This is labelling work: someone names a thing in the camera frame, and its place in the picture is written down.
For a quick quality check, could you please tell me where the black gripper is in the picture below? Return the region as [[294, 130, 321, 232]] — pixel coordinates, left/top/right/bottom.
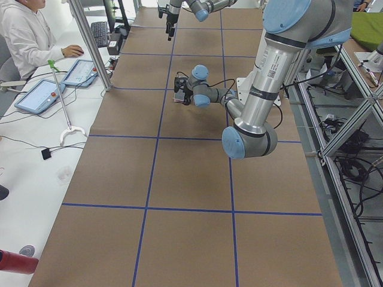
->
[[166, 11, 179, 41], [183, 82, 193, 105]]

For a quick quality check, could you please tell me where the pink and grey towel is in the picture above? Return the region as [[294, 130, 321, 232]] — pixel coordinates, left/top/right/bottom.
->
[[173, 90, 184, 104]]

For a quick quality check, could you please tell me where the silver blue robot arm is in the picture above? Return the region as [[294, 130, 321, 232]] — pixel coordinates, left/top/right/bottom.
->
[[174, 1, 354, 158], [157, 0, 236, 41]]

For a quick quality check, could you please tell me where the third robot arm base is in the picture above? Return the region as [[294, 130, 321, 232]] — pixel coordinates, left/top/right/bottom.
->
[[367, 42, 383, 67]]

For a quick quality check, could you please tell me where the black monitor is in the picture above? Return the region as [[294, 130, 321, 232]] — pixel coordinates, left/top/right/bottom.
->
[[103, 0, 130, 33]]

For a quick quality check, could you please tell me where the black box with label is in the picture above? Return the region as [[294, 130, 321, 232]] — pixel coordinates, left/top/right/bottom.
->
[[107, 33, 123, 56]]

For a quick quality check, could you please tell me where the black keyboard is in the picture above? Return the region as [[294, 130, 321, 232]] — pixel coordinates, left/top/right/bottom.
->
[[90, 22, 108, 48]]

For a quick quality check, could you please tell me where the far blue teach pendant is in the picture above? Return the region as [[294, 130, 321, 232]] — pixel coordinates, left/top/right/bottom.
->
[[62, 59, 98, 88]]

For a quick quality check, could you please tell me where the blue teach pendant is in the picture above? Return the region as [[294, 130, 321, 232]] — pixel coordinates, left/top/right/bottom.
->
[[14, 79, 59, 114], [62, 59, 98, 88]]

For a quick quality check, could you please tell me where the silver grabber stick green tip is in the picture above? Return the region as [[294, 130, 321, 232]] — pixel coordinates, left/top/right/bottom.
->
[[48, 60, 87, 146]]

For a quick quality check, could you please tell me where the near blue teach pendant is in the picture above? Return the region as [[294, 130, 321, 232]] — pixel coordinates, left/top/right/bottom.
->
[[14, 79, 59, 114]]

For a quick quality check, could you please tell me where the person in white hoodie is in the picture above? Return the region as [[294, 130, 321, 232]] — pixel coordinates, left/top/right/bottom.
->
[[1, 0, 84, 80]]

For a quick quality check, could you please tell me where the small black square puck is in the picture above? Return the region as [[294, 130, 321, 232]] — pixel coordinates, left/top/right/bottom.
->
[[41, 148, 51, 160]]

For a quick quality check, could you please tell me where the green cloth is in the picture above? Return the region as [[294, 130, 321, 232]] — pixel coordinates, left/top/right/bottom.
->
[[351, 12, 383, 51]]

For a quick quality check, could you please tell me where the grey round lid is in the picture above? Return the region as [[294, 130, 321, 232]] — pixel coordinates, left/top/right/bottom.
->
[[19, 245, 35, 257]]

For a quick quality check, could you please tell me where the red bottle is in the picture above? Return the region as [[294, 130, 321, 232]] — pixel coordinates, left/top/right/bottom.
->
[[0, 250, 39, 274]]

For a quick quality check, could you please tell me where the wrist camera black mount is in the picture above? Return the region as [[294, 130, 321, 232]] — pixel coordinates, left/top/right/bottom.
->
[[157, 4, 169, 19], [174, 76, 189, 93]]

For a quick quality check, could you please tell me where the aluminium frame post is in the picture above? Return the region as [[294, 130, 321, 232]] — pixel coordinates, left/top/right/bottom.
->
[[67, 0, 111, 91]]

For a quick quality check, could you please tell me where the aluminium side frame rail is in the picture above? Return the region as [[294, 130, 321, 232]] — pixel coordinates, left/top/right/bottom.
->
[[291, 40, 382, 286]]

